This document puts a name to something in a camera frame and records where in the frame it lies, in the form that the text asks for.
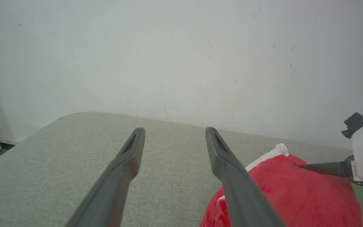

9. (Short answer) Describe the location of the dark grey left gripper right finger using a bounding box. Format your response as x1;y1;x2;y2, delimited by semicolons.
205;127;286;227

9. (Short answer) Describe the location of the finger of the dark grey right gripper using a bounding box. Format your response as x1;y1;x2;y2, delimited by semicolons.
299;161;346;178

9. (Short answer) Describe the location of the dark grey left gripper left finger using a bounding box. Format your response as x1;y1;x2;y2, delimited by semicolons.
64;127;146;227

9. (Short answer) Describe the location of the red garment with white trim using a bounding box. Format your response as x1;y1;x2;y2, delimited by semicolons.
200;143;362;227

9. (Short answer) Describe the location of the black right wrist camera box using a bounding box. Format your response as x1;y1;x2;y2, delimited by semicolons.
341;112;363;139

